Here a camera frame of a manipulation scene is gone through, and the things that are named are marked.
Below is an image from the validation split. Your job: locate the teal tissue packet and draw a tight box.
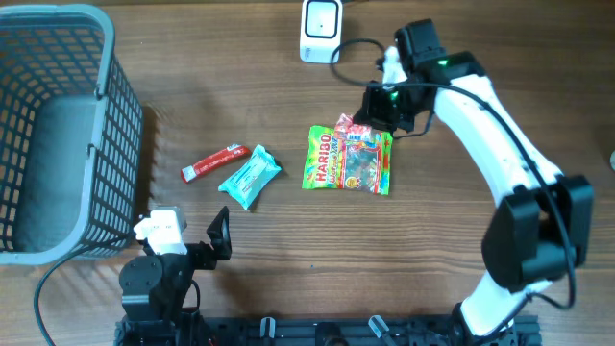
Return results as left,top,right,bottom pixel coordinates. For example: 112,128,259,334
218,144,282,210

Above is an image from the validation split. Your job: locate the small red candy packet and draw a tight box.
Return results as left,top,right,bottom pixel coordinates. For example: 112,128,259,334
333,113,374,142

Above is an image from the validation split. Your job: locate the red stick snack packet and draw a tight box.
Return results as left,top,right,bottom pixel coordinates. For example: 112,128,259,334
181,143,252,184

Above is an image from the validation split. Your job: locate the green Haribo gummy bag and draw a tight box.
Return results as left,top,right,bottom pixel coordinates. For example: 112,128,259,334
302,126,393,196

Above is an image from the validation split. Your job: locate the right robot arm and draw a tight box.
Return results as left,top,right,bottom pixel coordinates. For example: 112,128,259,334
355,19,594,345

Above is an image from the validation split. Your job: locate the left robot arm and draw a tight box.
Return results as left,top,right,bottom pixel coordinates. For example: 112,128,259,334
114,207,232,346

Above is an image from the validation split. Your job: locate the white barcode scanner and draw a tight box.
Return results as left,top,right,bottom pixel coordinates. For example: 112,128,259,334
300,0,343,64

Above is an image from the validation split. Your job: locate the grey plastic shopping basket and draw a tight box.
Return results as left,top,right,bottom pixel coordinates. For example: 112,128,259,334
1,4,144,266

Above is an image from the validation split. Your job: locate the black mounting rail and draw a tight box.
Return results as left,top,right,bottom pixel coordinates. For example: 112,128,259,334
114,314,542,346

